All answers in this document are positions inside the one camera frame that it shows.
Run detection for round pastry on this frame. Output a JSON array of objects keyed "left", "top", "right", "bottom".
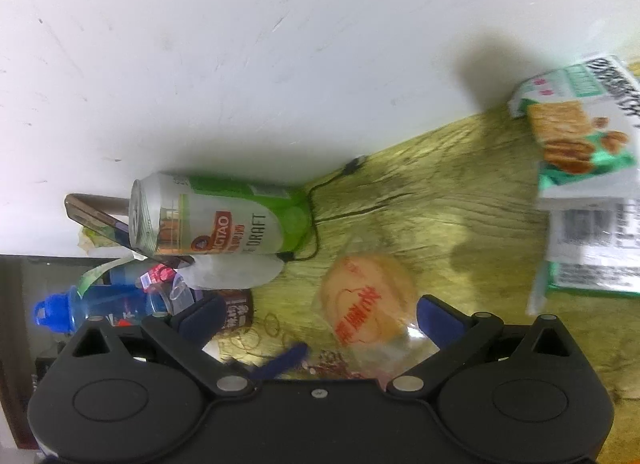
[{"left": 312, "top": 234, "right": 441, "bottom": 380}]

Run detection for green wood-print desktop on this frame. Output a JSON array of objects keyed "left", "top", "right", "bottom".
[{"left": 197, "top": 59, "right": 640, "bottom": 464}]

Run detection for white plastic bag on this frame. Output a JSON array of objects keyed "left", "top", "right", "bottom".
[{"left": 177, "top": 253, "right": 283, "bottom": 290}]

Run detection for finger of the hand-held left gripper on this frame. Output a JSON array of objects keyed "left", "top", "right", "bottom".
[{"left": 251, "top": 341, "right": 309, "bottom": 381}]

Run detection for clear container with red lid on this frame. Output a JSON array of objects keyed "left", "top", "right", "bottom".
[{"left": 137, "top": 264, "right": 196, "bottom": 315}]

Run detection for beige green snack packet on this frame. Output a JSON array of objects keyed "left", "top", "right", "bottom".
[{"left": 77, "top": 226, "right": 131, "bottom": 257}]

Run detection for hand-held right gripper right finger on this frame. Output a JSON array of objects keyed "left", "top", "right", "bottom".
[{"left": 387, "top": 294, "right": 586, "bottom": 392}]

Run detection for black cable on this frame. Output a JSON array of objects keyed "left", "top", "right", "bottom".
[{"left": 280, "top": 156, "right": 368, "bottom": 262}]

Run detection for green white biscuit packet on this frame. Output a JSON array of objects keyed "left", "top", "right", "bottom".
[
  {"left": 507, "top": 54, "right": 640, "bottom": 201},
  {"left": 527, "top": 196, "right": 640, "bottom": 315}
]

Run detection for green white beer can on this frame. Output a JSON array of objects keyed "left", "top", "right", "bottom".
[{"left": 129, "top": 171, "right": 313, "bottom": 257}]

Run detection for brown smartphone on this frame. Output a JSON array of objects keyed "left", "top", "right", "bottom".
[{"left": 64, "top": 193, "right": 198, "bottom": 270}]

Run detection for tan rubber bands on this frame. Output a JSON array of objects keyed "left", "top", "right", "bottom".
[{"left": 220, "top": 314, "right": 286, "bottom": 360}]

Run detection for brown jar with purple lid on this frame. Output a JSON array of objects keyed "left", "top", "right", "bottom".
[{"left": 200, "top": 288, "right": 256, "bottom": 330}]

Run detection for blue drinking bottle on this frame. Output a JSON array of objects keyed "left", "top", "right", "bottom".
[{"left": 34, "top": 264, "right": 171, "bottom": 335}]

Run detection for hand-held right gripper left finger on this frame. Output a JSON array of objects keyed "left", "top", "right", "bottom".
[{"left": 72, "top": 295, "right": 251, "bottom": 394}]

